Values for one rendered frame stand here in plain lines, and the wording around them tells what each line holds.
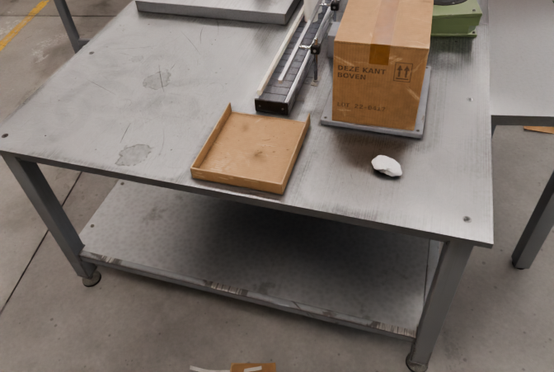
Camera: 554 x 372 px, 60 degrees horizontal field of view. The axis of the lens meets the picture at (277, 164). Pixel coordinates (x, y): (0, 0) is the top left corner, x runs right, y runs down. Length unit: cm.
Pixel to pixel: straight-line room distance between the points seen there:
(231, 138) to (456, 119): 68
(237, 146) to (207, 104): 24
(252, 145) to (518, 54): 101
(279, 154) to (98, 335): 114
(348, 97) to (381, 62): 15
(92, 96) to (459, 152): 119
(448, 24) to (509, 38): 23
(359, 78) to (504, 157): 152
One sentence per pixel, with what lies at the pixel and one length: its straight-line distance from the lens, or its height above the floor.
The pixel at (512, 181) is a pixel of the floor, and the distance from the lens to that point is 261.
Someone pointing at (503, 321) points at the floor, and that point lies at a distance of 212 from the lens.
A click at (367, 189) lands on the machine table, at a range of 127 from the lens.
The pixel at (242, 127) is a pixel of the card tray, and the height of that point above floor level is 83.
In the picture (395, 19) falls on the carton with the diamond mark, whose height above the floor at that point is 112.
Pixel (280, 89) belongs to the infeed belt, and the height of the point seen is 88.
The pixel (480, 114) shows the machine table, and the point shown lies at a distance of 157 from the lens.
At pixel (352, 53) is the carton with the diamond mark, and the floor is 109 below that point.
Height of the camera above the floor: 176
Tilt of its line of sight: 44 degrees down
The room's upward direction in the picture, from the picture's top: 5 degrees counter-clockwise
